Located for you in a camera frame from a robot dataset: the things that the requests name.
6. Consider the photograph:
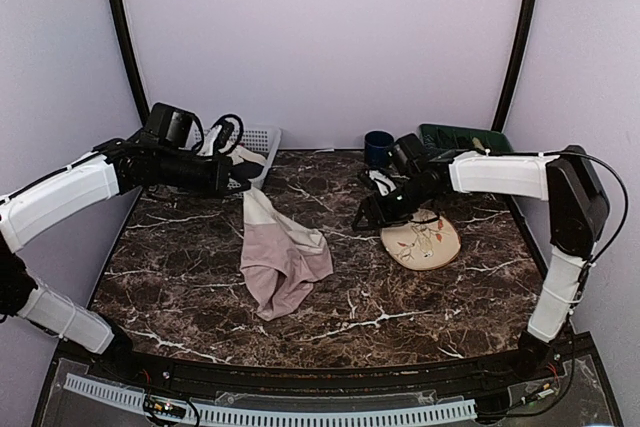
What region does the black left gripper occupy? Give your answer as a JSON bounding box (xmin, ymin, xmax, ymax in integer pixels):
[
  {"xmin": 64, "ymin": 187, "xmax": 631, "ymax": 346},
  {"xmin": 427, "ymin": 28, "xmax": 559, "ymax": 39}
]
[{"xmin": 157, "ymin": 148, "xmax": 252, "ymax": 199}]

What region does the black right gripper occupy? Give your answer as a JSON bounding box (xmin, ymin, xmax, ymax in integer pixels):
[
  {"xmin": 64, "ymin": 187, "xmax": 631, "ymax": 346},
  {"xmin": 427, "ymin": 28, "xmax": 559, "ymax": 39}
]
[{"xmin": 351, "ymin": 178, "xmax": 436, "ymax": 231}]

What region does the pink and white underwear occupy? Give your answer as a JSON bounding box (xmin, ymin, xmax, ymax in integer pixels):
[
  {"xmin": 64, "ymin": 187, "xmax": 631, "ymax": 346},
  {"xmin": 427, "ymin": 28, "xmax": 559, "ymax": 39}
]
[{"xmin": 240, "ymin": 188, "xmax": 334, "ymax": 322}]

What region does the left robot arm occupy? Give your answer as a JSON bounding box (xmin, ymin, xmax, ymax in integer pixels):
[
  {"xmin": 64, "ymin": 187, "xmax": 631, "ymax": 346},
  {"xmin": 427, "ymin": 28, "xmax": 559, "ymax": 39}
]
[{"xmin": 1, "ymin": 103, "xmax": 244, "ymax": 383}]

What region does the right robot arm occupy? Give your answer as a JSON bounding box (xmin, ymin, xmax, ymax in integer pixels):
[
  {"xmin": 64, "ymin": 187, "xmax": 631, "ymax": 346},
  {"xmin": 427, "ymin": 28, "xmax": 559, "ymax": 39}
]
[{"xmin": 352, "ymin": 134, "xmax": 610, "ymax": 381}]

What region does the navy blue garment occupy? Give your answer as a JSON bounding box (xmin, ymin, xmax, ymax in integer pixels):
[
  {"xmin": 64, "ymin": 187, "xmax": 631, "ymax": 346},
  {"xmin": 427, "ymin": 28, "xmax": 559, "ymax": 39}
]
[{"xmin": 229, "ymin": 152, "xmax": 268, "ymax": 192}]

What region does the cream garment in basket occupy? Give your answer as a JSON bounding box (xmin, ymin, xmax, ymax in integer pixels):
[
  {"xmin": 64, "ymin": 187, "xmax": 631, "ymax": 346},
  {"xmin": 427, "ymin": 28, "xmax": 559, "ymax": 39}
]
[{"xmin": 219, "ymin": 145, "xmax": 266, "ymax": 166}]

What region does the white perforated plastic basket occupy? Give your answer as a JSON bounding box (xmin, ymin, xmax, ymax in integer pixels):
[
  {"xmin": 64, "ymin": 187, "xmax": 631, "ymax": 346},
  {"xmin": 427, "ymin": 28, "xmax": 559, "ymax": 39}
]
[{"xmin": 185, "ymin": 125, "xmax": 281, "ymax": 197}]

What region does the round floral ceramic plate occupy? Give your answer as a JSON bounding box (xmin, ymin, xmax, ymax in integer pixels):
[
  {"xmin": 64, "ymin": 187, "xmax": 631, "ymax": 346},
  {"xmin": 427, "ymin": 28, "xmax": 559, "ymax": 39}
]
[{"xmin": 380, "ymin": 208, "xmax": 461, "ymax": 271}]

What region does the dark blue mug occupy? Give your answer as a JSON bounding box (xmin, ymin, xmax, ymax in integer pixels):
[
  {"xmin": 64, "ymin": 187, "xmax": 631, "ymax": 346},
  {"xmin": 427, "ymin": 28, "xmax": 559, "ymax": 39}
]
[{"xmin": 364, "ymin": 130, "xmax": 394, "ymax": 169}]

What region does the green compartment organizer tray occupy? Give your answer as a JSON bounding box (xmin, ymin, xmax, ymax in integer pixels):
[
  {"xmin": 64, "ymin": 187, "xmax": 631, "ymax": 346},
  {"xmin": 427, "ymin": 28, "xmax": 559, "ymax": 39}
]
[{"xmin": 417, "ymin": 123, "xmax": 513, "ymax": 158}]

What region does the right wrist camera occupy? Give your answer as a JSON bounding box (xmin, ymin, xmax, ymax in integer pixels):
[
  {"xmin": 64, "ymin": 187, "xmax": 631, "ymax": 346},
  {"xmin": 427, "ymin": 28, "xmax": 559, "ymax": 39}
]
[{"xmin": 357, "ymin": 169, "xmax": 397, "ymax": 196}]

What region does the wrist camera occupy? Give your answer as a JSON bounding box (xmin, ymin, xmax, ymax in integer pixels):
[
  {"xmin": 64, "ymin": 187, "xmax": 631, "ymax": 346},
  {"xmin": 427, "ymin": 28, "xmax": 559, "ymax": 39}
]
[
  {"xmin": 357, "ymin": 169, "xmax": 397, "ymax": 196},
  {"xmin": 196, "ymin": 113, "xmax": 244, "ymax": 157}
]

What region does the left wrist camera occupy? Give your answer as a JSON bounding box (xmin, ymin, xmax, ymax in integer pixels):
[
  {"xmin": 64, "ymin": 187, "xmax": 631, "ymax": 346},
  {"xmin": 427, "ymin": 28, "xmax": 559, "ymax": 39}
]
[{"xmin": 196, "ymin": 113, "xmax": 244, "ymax": 157}]

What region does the white slotted cable duct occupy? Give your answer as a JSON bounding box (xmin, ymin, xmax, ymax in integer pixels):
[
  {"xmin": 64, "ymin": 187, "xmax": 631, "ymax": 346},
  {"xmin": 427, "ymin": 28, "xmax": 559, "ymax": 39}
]
[{"xmin": 63, "ymin": 374, "xmax": 477, "ymax": 426}]

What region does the left black frame post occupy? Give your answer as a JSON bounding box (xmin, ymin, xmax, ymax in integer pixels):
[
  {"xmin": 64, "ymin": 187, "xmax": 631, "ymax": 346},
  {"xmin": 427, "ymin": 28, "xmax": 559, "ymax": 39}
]
[{"xmin": 108, "ymin": 0, "xmax": 150, "ymax": 124}]

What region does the black frame post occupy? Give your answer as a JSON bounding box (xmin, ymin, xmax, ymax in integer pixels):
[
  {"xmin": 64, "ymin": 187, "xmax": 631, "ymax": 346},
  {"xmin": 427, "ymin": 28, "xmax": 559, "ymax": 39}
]
[
  {"xmin": 491, "ymin": 0, "xmax": 536, "ymax": 132},
  {"xmin": 108, "ymin": 0, "xmax": 150, "ymax": 124}
]

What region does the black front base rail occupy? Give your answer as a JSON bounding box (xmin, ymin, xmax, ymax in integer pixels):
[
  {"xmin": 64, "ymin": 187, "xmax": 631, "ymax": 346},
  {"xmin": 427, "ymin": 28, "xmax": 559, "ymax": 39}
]
[{"xmin": 33, "ymin": 333, "xmax": 622, "ymax": 426}]

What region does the right black frame post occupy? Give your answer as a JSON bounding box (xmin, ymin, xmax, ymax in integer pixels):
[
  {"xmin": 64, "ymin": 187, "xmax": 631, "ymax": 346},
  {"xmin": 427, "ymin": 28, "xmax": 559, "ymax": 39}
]
[{"xmin": 491, "ymin": 0, "xmax": 536, "ymax": 132}]

